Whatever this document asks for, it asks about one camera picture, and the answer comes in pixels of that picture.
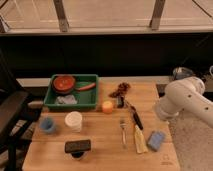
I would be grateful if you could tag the silver metal fork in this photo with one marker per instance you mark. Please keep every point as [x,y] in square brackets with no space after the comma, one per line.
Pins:
[122,126]

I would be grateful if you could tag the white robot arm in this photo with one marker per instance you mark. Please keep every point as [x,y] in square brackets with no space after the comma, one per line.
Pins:
[185,94]

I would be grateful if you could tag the white paper cup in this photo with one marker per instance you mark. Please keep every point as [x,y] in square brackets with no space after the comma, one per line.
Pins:
[74,121]

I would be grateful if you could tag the small blue cup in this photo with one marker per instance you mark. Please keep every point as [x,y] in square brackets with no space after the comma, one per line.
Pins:
[47,125]

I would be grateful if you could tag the brown dried fruit cluster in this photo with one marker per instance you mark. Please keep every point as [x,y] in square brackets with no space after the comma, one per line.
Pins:
[121,90]

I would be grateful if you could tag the small black object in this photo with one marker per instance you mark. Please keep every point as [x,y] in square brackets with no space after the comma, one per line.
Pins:
[120,101]

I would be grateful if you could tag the orange round candle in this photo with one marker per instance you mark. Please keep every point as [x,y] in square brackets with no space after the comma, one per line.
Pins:
[107,107]

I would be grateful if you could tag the green plastic tray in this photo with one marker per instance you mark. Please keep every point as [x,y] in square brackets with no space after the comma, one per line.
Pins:
[85,92]

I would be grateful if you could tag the grey crumpled cloth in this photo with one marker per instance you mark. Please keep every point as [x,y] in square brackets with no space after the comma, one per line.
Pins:
[68,99]

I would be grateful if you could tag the red frying pan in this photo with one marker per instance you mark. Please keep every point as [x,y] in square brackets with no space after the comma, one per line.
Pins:
[65,84]

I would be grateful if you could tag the black sponge block on stand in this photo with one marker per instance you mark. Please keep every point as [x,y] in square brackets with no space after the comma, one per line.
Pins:
[77,148]

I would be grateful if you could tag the blue sponge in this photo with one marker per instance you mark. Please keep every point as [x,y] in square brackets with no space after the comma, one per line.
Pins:
[155,140]

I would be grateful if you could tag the metal bowl in background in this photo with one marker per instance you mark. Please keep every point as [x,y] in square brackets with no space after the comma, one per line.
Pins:
[182,72]

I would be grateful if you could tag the black chair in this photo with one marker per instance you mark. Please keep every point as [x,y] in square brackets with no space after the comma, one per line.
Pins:
[15,116]

